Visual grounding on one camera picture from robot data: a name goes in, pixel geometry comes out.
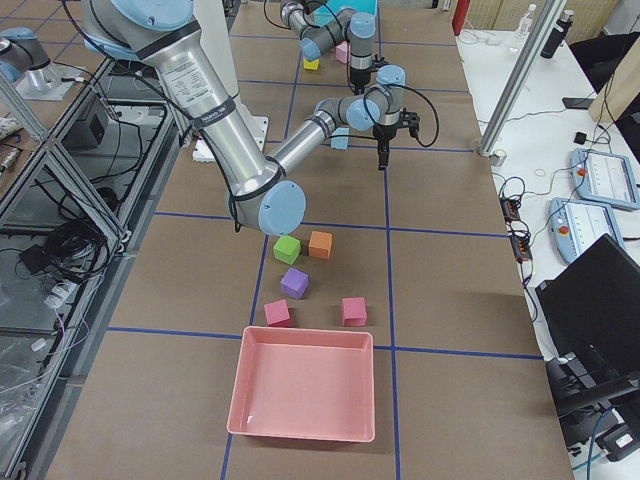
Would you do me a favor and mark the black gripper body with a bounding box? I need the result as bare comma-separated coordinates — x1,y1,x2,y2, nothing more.
347,55,388,93
372,108,420,148

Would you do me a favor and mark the teach pendant near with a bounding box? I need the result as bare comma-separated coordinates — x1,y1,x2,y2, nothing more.
549,197,625,264

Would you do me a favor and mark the crimson foam block far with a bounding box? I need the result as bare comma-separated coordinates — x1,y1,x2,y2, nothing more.
341,297,368,327

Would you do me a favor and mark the black water bottle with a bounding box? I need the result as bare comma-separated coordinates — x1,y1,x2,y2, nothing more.
540,9,575,59

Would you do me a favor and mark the light blue foam block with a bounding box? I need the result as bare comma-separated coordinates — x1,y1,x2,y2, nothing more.
330,127,350,150

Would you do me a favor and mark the black laptop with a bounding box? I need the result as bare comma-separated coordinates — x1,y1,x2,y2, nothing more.
534,232,640,376

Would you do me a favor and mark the green foam block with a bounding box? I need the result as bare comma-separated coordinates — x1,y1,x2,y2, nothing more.
273,235,301,265

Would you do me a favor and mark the crimson foam block near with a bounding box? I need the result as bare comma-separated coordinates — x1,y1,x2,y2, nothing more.
264,299,292,327

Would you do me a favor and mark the teach pendant far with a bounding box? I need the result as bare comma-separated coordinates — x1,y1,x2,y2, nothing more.
569,148,639,211

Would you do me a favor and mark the teal plastic bin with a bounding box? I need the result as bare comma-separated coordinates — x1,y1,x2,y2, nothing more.
312,0,378,25

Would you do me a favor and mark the pink foam block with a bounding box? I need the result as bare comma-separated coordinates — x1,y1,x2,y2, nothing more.
335,41,350,64

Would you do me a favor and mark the purple foam block right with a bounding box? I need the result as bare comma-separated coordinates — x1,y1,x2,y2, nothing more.
280,268,309,299

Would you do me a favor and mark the pink plastic tray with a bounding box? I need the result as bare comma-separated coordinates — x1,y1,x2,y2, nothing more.
227,326,376,443

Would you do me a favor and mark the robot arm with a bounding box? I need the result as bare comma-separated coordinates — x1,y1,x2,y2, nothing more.
280,1,385,94
80,1,407,236

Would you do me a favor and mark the crimson foam block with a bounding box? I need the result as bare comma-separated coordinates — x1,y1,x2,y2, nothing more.
264,299,292,327
341,297,368,327

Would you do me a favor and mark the aluminium frame post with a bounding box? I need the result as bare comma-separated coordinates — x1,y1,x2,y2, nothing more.
477,0,566,167

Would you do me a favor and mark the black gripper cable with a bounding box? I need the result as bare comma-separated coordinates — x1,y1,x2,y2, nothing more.
362,84,442,149

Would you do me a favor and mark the orange foam block right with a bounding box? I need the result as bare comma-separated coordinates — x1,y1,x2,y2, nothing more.
308,231,333,259

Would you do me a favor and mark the yellow foam block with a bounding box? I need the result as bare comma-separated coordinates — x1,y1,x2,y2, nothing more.
303,58,320,71

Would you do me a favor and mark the teach pendant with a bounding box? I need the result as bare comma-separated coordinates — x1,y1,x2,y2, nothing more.
549,197,625,264
569,148,639,211

